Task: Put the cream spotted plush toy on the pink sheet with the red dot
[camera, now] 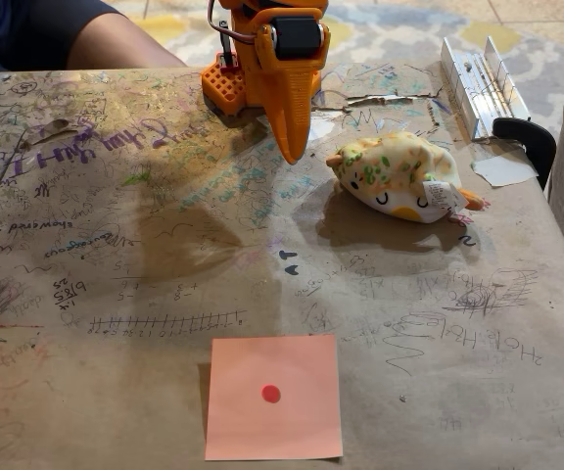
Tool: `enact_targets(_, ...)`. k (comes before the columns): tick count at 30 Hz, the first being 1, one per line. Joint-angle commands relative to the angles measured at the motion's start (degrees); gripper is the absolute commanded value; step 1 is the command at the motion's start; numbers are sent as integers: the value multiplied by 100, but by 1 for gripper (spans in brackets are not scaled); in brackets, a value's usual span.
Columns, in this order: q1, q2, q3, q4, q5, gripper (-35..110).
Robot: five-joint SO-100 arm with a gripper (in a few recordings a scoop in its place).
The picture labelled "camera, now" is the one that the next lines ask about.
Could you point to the orange robot arm with base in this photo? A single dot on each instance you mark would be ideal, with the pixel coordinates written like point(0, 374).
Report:
point(223, 88)

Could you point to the small red round object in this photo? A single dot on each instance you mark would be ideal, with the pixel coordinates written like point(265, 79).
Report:
point(270, 393)

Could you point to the grey yellow patterned rug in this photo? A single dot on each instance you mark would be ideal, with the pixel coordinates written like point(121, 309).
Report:
point(399, 34)

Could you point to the white tape piece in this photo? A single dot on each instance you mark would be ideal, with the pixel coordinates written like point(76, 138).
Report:
point(504, 169)

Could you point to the scribbled brown paper table cover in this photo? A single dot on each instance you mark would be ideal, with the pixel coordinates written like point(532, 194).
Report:
point(115, 245)

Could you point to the black clamp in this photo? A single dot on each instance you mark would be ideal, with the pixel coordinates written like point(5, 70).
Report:
point(531, 139)

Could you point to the pink square sticky note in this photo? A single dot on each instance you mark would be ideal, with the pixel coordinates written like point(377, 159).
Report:
point(272, 396)

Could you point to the aluminium channel rail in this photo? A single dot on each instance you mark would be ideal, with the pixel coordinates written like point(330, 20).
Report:
point(483, 88)

